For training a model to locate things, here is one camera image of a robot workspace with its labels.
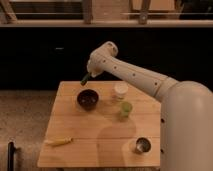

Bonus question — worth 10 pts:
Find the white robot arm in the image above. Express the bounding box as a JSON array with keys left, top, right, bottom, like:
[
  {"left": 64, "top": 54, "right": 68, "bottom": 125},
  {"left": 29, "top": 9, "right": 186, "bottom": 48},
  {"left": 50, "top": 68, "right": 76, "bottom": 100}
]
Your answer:
[{"left": 87, "top": 41, "right": 213, "bottom": 171}]

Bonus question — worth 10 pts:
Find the dark purple bowl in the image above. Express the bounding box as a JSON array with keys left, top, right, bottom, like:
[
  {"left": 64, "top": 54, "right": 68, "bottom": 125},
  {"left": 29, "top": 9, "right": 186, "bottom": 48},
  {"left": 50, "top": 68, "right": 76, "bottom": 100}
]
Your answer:
[{"left": 77, "top": 89, "right": 99, "bottom": 110}]

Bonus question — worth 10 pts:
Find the white cup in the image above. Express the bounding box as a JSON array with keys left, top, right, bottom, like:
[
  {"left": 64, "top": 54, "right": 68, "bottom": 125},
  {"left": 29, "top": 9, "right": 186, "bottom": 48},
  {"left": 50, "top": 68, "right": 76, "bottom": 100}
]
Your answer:
[{"left": 114, "top": 82, "right": 128, "bottom": 99}]

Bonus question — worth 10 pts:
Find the green cup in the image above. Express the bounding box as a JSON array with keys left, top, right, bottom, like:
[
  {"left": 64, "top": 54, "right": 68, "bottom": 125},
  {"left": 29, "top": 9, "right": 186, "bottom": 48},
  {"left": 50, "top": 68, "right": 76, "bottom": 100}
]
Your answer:
[{"left": 120, "top": 101, "right": 133, "bottom": 117}]

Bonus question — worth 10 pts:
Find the wooden table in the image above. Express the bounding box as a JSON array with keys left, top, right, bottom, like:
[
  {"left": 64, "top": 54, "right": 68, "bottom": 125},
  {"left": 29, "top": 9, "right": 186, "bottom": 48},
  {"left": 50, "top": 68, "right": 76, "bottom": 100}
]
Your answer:
[{"left": 38, "top": 81, "right": 160, "bottom": 168}]

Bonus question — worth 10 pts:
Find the dark metal cup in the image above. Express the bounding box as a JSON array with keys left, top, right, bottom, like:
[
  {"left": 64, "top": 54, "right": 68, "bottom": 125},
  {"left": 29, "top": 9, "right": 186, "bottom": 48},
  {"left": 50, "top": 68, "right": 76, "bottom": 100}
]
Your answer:
[{"left": 135, "top": 137, "right": 151, "bottom": 154}]

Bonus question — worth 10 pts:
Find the yellow banana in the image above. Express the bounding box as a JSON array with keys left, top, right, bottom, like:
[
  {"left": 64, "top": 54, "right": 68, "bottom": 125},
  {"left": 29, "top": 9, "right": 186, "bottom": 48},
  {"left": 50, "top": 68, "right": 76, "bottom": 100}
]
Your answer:
[{"left": 44, "top": 138, "right": 73, "bottom": 147}]

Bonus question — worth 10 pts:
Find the black object at floor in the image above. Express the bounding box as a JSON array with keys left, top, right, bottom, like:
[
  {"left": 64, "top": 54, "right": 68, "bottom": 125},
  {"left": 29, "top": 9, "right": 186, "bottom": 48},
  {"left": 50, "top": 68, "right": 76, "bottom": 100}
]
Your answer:
[{"left": 7, "top": 142, "right": 16, "bottom": 171}]

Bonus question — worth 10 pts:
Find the wooden railing shelf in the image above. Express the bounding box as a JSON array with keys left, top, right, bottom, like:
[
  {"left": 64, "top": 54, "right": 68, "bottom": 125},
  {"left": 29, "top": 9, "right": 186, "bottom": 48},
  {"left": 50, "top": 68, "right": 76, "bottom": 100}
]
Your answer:
[{"left": 0, "top": 0, "right": 213, "bottom": 28}]

